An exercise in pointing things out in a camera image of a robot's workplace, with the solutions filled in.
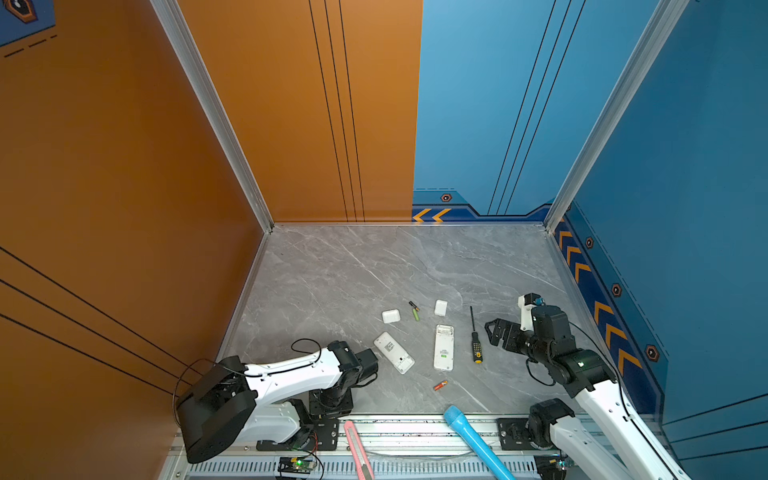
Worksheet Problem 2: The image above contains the white remote with back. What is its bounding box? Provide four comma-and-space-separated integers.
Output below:
433, 325, 454, 372

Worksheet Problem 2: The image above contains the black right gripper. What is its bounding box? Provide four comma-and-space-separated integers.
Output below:
483, 318, 552, 366

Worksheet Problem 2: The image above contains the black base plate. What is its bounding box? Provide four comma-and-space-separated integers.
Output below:
496, 417, 571, 451
256, 419, 339, 452

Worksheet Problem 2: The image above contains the black yellow battery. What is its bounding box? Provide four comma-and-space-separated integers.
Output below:
470, 307, 483, 364

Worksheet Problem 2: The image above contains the blue plastic flashlight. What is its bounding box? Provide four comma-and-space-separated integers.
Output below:
443, 405, 516, 480

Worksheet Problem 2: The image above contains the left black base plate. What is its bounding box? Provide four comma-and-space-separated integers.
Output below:
256, 419, 339, 452

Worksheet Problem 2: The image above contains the white battery cover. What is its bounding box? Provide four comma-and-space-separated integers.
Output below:
381, 309, 401, 324
434, 300, 448, 317

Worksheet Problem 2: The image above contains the pink utility knife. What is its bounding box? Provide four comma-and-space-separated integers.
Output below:
343, 420, 375, 480

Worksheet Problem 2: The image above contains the white remote control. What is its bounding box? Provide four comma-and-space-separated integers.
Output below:
374, 332, 415, 375

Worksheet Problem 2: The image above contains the left green circuit board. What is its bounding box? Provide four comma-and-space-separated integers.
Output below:
276, 456, 322, 479

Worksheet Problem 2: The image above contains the aluminium corner post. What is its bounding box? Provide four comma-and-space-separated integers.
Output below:
150, 0, 274, 234
544, 0, 689, 235

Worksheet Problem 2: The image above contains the aluminium corner post right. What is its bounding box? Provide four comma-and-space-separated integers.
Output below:
544, 0, 689, 235

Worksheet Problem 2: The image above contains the right green circuit board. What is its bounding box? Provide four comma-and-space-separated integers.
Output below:
534, 455, 576, 480

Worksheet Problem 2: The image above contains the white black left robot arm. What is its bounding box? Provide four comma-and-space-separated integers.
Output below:
173, 341, 378, 464

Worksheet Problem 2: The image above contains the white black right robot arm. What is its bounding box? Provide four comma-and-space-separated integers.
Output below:
484, 306, 689, 479

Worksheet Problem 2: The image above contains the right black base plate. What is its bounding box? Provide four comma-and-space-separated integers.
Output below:
496, 417, 571, 451

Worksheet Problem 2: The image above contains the aluminium front rail frame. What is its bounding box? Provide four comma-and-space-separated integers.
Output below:
157, 412, 688, 480

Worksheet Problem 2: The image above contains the aluminium corner post left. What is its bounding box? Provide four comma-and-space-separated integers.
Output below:
150, 0, 274, 234

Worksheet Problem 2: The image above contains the green circuit board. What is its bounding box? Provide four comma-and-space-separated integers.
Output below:
534, 455, 576, 480
276, 456, 322, 479

